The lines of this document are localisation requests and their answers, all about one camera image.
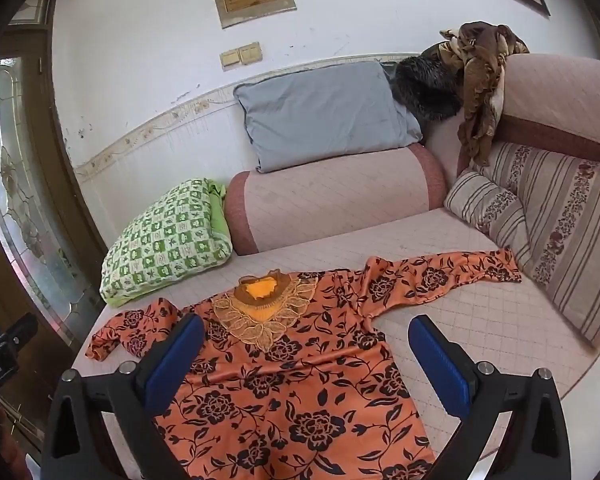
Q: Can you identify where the black furry garment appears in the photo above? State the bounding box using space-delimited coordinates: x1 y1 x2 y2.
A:
390 42 468 123

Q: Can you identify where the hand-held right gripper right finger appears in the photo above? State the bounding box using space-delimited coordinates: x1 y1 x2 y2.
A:
407 315 573 480

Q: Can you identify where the green patterned pillow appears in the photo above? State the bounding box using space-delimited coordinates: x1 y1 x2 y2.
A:
99 177 233 308

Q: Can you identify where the pink quilted sofa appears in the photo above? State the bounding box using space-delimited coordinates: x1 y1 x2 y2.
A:
72 52 600 480

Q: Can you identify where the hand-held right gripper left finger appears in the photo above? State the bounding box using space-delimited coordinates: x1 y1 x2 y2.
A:
42 314 206 480

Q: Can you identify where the wooden door with patterned glass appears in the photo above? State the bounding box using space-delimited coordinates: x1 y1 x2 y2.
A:
0 0 106 461

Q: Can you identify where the large striped floral cushion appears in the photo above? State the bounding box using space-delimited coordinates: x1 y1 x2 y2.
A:
480 140 600 352

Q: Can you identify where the orange black floral blouse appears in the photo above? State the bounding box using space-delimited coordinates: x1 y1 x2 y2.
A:
85 247 523 480

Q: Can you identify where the grey pillow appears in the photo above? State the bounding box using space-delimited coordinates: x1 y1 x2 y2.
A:
232 60 425 175

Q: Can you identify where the brown patterned scarf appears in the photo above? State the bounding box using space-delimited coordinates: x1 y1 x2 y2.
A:
439 21 531 168

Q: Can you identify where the small striped floral cushion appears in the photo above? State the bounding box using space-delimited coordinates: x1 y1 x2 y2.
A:
444 170 531 261

